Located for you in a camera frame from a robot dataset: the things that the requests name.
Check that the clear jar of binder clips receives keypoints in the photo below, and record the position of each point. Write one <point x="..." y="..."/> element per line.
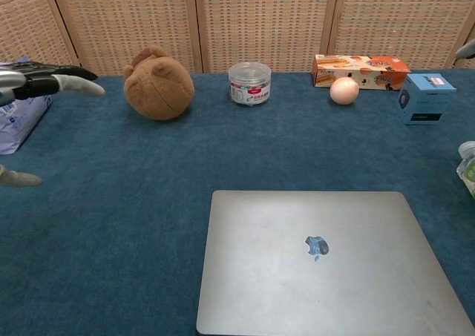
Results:
<point x="249" y="85"/>

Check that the pink ball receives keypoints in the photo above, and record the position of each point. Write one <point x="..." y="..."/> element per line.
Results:
<point x="344" y="91"/>

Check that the white blue tissue pack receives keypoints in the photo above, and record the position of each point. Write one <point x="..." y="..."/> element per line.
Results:
<point x="18" y="124"/>

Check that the silver laptop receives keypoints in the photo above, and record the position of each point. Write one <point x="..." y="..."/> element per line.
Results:
<point x="297" y="276"/>

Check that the brown plush toy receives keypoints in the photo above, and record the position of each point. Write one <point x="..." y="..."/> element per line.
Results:
<point x="159" y="87"/>

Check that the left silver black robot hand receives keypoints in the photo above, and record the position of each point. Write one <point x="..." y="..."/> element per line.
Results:
<point x="37" y="80"/>

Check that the blue felt table cover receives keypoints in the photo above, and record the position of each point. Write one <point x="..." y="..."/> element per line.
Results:
<point x="111" y="221"/>

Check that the small blue box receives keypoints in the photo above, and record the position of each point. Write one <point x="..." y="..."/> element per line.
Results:
<point x="426" y="102"/>

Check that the orange snack box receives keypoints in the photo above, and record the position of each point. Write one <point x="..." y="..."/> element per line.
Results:
<point x="378" y="72"/>

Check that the clear bottle with green label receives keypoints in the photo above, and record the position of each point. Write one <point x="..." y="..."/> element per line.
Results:
<point x="468" y="165"/>

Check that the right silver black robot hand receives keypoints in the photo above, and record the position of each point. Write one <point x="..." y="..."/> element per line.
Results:
<point x="467" y="49"/>

